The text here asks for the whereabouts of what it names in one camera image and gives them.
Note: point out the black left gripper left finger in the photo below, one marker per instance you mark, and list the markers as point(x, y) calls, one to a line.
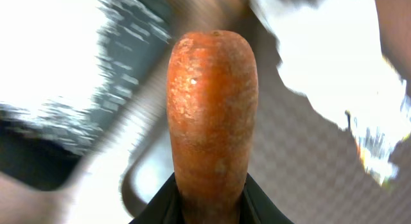
point(164, 207)

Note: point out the silver foil snack wrapper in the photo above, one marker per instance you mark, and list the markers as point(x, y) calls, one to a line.
point(379, 147)

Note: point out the white paper napkin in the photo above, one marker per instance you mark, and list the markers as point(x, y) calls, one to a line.
point(330, 52)

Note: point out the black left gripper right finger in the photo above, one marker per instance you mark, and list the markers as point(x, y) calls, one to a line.
point(257, 208)

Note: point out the orange carrot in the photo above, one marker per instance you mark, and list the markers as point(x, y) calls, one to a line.
point(212, 98)

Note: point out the brown serving tray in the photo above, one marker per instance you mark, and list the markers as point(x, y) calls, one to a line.
point(306, 165)

